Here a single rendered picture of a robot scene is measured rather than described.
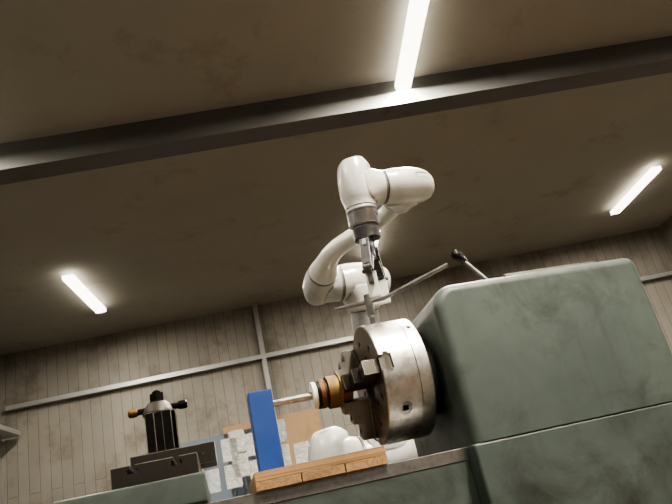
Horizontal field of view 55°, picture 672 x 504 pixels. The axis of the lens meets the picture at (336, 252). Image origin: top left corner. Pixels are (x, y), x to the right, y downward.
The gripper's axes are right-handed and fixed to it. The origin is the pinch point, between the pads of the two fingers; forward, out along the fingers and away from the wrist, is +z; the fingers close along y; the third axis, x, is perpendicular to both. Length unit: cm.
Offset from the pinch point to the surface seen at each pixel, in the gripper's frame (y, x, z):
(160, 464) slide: -45, 46, 32
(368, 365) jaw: -14.9, 3.9, 18.8
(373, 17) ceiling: 225, 3, -236
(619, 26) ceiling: 343, -178, -233
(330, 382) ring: -10.2, 15.6, 20.5
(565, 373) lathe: -3, -41, 30
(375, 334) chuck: -11.0, 1.3, 11.2
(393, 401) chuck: -14.6, -0.4, 28.5
